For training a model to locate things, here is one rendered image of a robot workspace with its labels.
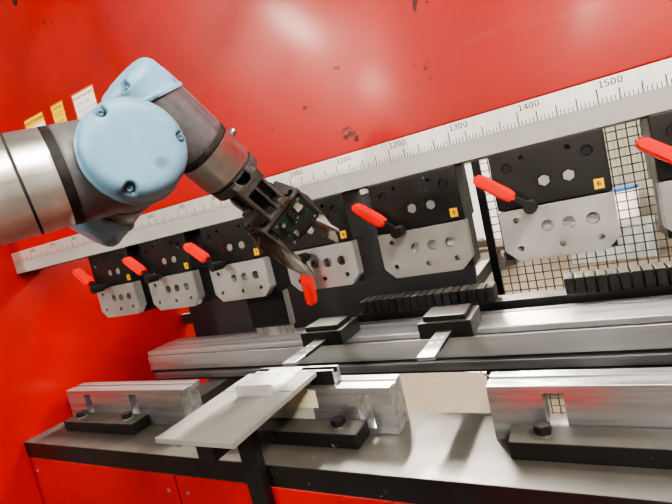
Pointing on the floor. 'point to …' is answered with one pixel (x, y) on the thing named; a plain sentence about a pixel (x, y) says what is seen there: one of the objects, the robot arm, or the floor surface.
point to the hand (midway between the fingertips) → (317, 252)
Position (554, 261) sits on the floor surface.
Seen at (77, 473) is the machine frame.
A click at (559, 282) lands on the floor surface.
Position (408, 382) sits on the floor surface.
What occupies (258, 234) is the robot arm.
